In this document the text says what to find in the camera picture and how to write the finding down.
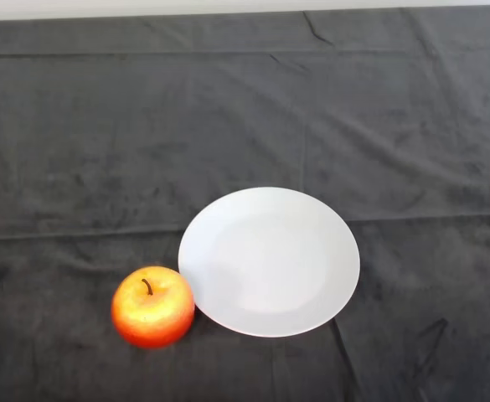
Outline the black velvet table cloth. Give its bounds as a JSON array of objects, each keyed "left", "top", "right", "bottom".
[{"left": 0, "top": 7, "right": 490, "bottom": 402}]

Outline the round white plate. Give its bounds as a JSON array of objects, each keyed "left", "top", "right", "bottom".
[{"left": 178, "top": 186, "right": 361, "bottom": 338}]

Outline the red yellow apple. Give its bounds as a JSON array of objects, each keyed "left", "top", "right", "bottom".
[{"left": 110, "top": 265, "right": 196, "bottom": 349}]

